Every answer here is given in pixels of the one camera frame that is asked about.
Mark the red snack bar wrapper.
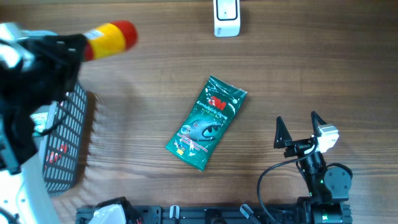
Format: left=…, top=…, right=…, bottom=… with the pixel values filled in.
left=45, top=144, right=68, bottom=164

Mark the red yellow sauce bottle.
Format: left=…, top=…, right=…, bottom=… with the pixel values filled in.
left=83, top=20, right=139, bottom=61

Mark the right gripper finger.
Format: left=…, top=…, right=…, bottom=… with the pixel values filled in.
left=311, top=111, right=326, bottom=137
left=274, top=116, right=292, bottom=149

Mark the green 3M glove packet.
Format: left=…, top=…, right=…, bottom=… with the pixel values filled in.
left=165, top=76, right=247, bottom=171

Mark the light green tissue packet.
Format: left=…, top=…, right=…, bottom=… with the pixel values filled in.
left=30, top=112, right=48, bottom=137

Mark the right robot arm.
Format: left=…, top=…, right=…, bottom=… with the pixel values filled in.
left=274, top=111, right=353, bottom=224

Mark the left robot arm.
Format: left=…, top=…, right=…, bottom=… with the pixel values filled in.
left=1, top=34, right=88, bottom=223

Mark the white barcode scanner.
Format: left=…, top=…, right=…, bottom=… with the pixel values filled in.
left=213, top=0, right=241, bottom=37

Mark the grey plastic mesh basket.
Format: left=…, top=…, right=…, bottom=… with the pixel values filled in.
left=33, top=82, right=88, bottom=197

